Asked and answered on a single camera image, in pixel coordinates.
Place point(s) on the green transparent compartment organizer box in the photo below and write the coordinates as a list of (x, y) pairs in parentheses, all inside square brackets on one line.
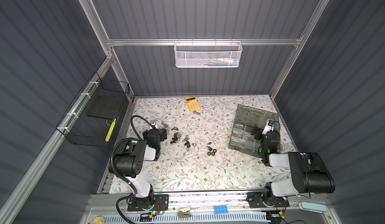
[(246, 119)]

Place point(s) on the white wire mesh basket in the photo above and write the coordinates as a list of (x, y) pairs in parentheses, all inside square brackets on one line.
[(207, 54)]

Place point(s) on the pile of screws and wingnuts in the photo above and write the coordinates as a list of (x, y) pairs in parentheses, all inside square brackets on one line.
[(177, 137)]

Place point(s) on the black wire mesh basket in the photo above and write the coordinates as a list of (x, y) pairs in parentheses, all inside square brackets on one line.
[(88, 121)]

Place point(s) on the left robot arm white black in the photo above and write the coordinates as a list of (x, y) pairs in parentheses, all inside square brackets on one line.
[(126, 163)]

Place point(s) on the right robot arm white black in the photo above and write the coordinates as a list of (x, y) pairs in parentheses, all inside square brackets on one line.
[(308, 173)]

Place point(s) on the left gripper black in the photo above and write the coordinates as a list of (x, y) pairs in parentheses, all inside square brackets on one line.
[(162, 132)]

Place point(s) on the yellow calculator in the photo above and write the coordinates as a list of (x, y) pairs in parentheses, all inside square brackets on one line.
[(193, 104)]

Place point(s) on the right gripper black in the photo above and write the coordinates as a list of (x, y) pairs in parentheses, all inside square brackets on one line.
[(260, 136)]

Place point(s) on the black nuts cluster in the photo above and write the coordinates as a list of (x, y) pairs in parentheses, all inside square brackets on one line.
[(211, 151)]

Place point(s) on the floral patterned table mat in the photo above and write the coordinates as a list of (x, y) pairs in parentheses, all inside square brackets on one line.
[(180, 169)]

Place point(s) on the blue toy brick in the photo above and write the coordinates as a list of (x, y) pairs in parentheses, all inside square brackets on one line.
[(220, 210)]

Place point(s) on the light blue oblong case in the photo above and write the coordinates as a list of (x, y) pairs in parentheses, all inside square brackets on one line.
[(312, 207)]

